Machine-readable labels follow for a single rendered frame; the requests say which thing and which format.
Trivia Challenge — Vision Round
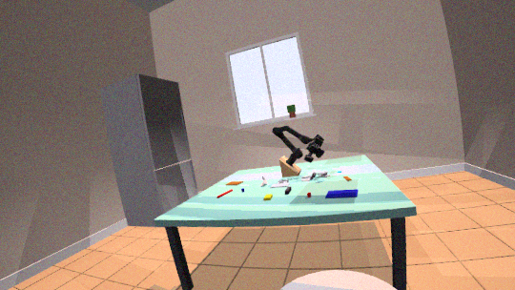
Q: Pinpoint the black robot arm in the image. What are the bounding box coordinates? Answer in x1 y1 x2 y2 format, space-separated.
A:
273 126 325 167

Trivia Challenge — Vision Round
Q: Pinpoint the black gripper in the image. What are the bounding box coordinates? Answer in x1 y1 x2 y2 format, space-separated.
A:
304 138 323 163

